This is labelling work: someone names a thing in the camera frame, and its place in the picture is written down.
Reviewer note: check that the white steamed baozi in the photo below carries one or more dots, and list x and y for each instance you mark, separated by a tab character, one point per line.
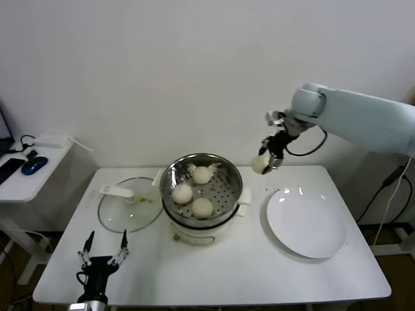
259	164
202	207
201	175
182	194

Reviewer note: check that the white round plate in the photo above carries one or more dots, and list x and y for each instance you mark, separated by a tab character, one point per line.
304	223

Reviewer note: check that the white electric cooker pot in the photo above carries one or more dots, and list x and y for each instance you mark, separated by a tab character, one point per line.
194	238

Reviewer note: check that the white desk base bar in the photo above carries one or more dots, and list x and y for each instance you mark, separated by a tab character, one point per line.
389	250

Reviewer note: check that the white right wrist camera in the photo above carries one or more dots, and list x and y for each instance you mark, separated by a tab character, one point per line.
275	118

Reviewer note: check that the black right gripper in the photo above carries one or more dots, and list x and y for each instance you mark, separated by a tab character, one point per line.
280	142

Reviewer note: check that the white side table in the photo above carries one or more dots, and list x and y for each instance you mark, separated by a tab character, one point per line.
32	184

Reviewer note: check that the blue computer mouse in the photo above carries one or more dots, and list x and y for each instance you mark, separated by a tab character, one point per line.
34	166

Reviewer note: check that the black laptop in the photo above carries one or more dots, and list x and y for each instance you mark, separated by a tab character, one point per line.
4	129

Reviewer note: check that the yellow food scrap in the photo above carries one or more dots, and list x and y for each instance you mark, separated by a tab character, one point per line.
142	200

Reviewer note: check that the black smartphone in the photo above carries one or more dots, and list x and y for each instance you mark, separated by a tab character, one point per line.
9	168

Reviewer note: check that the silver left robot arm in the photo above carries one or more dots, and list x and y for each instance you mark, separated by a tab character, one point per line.
89	306

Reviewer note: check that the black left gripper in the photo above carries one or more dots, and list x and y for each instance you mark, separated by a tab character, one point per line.
99	269

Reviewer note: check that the dark crumbs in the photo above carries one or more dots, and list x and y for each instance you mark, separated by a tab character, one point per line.
269	188

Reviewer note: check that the stainless steel steamer basket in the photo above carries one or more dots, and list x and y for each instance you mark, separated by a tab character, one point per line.
227	175

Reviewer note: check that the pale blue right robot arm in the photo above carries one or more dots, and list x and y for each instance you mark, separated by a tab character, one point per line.
363	116

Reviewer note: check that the small black device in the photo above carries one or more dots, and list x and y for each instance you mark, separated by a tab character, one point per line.
31	154

